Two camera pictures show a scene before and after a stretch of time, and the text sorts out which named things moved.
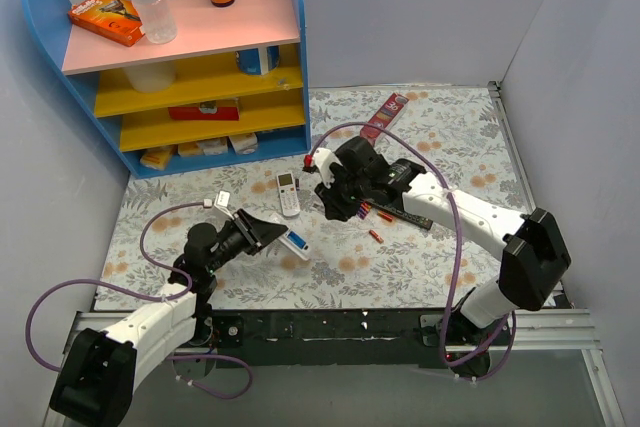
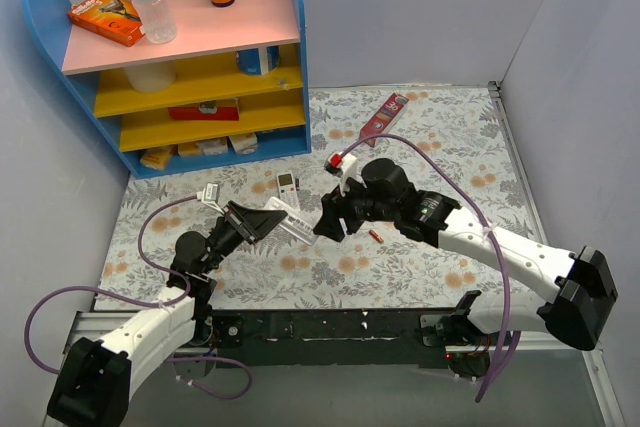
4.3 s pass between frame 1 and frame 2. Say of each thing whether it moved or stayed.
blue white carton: stayed
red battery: stayed
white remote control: moved
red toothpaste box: stayed
